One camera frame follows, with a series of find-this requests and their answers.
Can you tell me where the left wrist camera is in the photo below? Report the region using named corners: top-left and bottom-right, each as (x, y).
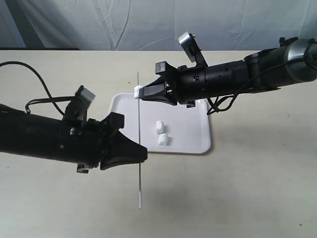
top-left (63, 85), bottom-right (95, 123)

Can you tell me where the white plastic tray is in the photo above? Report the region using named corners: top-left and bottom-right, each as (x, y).
top-left (109, 93), bottom-right (211, 154)

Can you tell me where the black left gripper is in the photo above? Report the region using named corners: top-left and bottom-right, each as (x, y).
top-left (58, 112), bottom-right (148, 174)

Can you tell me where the dark frame behind table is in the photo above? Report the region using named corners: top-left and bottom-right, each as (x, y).
top-left (0, 47), bottom-right (80, 51)

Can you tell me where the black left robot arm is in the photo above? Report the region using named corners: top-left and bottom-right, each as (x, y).
top-left (0, 105), bottom-right (148, 174)

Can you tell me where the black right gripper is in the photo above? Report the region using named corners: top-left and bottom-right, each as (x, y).
top-left (139, 61), bottom-right (212, 107)

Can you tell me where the thin metal skewer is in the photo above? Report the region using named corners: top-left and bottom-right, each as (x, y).
top-left (137, 72), bottom-right (142, 210)

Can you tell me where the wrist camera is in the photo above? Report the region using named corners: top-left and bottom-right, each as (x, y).
top-left (178, 32), bottom-right (208, 67)
top-left (63, 85), bottom-right (95, 123)

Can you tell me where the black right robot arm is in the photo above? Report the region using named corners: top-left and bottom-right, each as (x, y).
top-left (139, 37), bottom-right (317, 112)

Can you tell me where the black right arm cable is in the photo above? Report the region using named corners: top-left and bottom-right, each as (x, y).
top-left (206, 59), bottom-right (293, 116)

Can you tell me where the white backdrop curtain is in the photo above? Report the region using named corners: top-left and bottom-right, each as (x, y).
top-left (0, 0), bottom-right (317, 51)

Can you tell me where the white marshmallow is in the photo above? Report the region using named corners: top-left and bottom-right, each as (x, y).
top-left (156, 120), bottom-right (164, 134)
top-left (158, 133), bottom-right (168, 146)
top-left (134, 85), bottom-right (143, 99)

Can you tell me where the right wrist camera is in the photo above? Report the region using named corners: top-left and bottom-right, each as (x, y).
top-left (178, 32), bottom-right (208, 67)

